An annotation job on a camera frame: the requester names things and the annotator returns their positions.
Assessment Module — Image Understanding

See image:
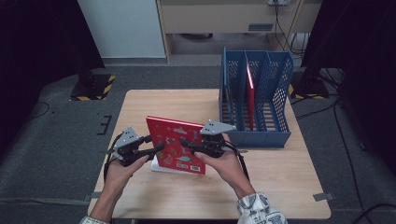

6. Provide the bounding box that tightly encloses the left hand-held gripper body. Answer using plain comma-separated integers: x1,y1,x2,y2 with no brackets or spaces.
106,125,148,168

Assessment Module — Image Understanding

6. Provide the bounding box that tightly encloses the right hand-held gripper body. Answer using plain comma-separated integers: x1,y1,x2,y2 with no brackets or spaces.
193,119,238,159

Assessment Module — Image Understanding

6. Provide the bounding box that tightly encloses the red illustrated book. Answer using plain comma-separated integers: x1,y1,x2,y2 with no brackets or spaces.
145,115,207,176
245,63,257,132

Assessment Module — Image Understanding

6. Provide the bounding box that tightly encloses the blue perforated file rack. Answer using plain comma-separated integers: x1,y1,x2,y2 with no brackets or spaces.
219,46,295,149

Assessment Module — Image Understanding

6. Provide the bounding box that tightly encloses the person's left hand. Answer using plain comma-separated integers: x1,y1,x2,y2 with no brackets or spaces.
103,154,151,201

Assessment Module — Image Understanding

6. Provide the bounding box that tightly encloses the person's right hand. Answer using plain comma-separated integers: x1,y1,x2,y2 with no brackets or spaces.
193,133,256,199

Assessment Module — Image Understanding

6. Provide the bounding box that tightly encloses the grey tape piece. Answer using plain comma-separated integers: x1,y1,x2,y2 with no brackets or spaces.
83,191,102,202
312,192,334,203

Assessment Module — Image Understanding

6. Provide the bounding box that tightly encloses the white panel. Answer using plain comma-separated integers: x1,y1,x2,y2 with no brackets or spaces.
77,0,166,60

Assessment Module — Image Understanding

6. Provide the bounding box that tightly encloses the beige cabinet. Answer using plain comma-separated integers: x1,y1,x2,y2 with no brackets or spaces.
155,0,323,64

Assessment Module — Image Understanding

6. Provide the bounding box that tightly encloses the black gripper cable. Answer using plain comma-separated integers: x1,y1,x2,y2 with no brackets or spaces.
223,140,250,183
103,132,125,183

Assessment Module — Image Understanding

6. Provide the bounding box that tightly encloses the thin looped floor cable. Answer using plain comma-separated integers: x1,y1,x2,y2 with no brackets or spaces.
31,101,50,119

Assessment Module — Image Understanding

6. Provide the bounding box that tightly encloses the bundle of hanging cables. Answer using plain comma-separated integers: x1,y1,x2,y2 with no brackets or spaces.
273,3,311,60

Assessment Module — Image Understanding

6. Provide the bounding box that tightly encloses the long black floor cable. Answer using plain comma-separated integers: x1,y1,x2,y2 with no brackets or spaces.
331,99,367,224

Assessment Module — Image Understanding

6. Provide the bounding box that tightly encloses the thick black floor cable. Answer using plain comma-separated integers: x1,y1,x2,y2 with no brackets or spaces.
353,203,396,224

